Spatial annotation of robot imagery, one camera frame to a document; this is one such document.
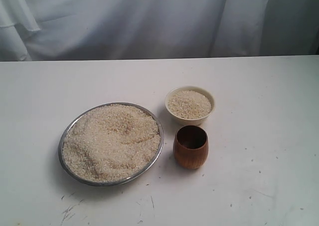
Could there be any brown wooden cup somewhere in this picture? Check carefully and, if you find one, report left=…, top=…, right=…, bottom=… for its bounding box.
left=173, top=125, right=209, bottom=170

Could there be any small cream rice bowl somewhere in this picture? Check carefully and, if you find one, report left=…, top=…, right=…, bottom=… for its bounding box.
left=164, top=86, right=215, bottom=126

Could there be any large metal rice plate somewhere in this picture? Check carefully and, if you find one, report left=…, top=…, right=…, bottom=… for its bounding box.
left=58, top=102, right=164, bottom=187

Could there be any white backdrop curtain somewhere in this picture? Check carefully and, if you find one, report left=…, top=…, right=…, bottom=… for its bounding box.
left=0, top=0, right=319, bottom=61

